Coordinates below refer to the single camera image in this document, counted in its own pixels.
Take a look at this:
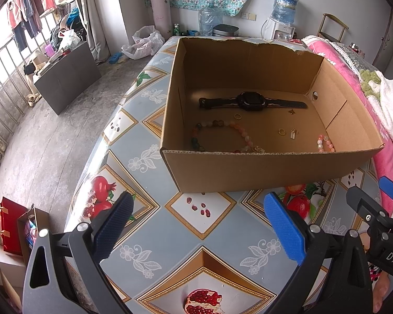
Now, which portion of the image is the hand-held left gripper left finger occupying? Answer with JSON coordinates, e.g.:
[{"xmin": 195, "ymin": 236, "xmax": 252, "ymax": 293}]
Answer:
[{"xmin": 21, "ymin": 191, "xmax": 135, "ymax": 314}]

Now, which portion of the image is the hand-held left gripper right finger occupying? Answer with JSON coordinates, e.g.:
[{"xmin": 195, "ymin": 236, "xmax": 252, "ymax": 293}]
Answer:
[{"xmin": 264, "ymin": 191, "xmax": 375, "ymax": 314}]

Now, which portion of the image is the peach bead bracelet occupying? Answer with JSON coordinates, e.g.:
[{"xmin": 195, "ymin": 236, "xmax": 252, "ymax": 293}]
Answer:
[{"xmin": 316, "ymin": 133, "xmax": 336, "ymax": 153}]

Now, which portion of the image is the brown cardboard box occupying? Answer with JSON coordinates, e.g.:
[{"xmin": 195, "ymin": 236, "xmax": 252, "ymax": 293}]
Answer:
[{"xmin": 160, "ymin": 36, "xmax": 386, "ymax": 194}]

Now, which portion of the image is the multicoloured bead necklace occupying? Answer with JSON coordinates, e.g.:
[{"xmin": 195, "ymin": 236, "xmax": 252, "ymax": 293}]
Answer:
[{"xmin": 190, "ymin": 119, "xmax": 254, "ymax": 154}]

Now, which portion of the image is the person's right hand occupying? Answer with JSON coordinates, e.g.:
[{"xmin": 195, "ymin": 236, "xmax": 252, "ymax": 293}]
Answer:
[{"xmin": 373, "ymin": 274, "xmax": 393, "ymax": 314}]

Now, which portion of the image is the pink patterned fabric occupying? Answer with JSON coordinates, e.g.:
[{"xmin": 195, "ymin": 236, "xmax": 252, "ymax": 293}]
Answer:
[{"xmin": 368, "ymin": 261, "xmax": 386, "ymax": 282}]

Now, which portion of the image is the fruit printed tablecloth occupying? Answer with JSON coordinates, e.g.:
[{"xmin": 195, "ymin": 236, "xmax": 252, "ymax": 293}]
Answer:
[{"xmin": 64, "ymin": 36, "xmax": 384, "ymax": 314}]

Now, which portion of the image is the small open cardboard box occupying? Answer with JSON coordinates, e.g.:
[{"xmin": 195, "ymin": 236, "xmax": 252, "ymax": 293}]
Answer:
[{"xmin": 16, "ymin": 207, "xmax": 52, "ymax": 266}]

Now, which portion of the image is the red paper bag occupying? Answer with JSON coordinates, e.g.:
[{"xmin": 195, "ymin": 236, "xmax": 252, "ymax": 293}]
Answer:
[{"xmin": 0, "ymin": 197, "xmax": 29, "ymax": 256}]

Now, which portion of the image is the green fluffy cloth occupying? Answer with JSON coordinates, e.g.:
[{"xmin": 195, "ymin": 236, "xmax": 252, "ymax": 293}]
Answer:
[{"xmin": 359, "ymin": 69, "xmax": 383, "ymax": 99}]

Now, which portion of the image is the black wrist watch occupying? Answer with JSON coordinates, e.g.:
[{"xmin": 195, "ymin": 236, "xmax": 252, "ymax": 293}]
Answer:
[{"xmin": 198, "ymin": 91, "xmax": 309, "ymax": 112}]

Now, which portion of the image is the grey wardrobe door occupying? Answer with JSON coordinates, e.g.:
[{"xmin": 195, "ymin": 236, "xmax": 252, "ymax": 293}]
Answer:
[{"xmin": 371, "ymin": 7, "xmax": 393, "ymax": 83}]

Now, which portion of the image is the pair of beige shoes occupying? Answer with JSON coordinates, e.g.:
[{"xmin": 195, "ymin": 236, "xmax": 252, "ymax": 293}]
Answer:
[{"xmin": 25, "ymin": 92, "xmax": 42, "ymax": 107}]

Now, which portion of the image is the grey cabinet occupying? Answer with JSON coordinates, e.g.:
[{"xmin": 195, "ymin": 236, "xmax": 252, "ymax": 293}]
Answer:
[{"xmin": 33, "ymin": 40, "xmax": 103, "ymax": 116}]

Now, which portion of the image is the wooden chair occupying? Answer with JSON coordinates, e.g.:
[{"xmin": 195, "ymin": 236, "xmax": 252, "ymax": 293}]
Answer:
[{"xmin": 316, "ymin": 13, "xmax": 350, "ymax": 42}]

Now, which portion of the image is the white water dispenser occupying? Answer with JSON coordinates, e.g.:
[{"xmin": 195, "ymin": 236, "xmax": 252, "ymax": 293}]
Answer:
[{"xmin": 269, "ymin": 22, "xmax": 296, "ymax": 40}]

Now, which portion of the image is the metal window railing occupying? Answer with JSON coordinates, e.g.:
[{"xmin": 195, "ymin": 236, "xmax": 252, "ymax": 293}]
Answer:
[{"xmin": 0, "ymin": 7, "xmax": 86, "ymax": 184}]

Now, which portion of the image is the white plastic bag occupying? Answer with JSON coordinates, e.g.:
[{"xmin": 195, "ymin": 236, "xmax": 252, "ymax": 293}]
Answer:
[{"xmin": 121, "ymin": 25, "xmax": 166, "ymax": 61}]

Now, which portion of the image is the pile of clutter on cabinet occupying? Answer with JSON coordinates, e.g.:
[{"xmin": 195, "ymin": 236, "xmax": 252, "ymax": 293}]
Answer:
[{"xmin": 48, "ymin": 7, "xmax": 86, "ymax": 63}]

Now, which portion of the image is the blue water dispenser bottle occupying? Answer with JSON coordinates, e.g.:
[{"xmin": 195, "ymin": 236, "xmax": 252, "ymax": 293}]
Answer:
[{"xmin": 274, "ymin": 0, "xmax": 299, "ymax": 26}]

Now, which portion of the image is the silver trash bin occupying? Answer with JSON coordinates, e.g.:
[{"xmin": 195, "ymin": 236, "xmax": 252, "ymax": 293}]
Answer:
[{"xmin": 212, "ymin": 24, "xmax": 240, "ymax": 38}]

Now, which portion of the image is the grey curtain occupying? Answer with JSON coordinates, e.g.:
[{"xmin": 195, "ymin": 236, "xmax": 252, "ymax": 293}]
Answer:
[{"xmin": 73, "ymin": 0, "xmax": 111, "ymax": 63}]

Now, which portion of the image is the empty clear water jug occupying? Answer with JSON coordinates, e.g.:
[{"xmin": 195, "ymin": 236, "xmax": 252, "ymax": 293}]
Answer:
[{"xmin": 198, "ymin": 2, "xmax": 224, "ymax": 37}]

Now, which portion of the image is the rolled pink mat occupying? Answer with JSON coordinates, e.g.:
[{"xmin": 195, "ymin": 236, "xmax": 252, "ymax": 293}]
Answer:
[{"xmin": 149, "ymin": 0, "xmax": 173, "ymax": 39}]

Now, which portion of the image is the row of hanging clothes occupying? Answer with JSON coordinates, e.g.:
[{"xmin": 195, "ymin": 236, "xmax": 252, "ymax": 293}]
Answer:
[{"xmin": 6, "ymin": 0, "xmax": 58, "ymax": 52}]

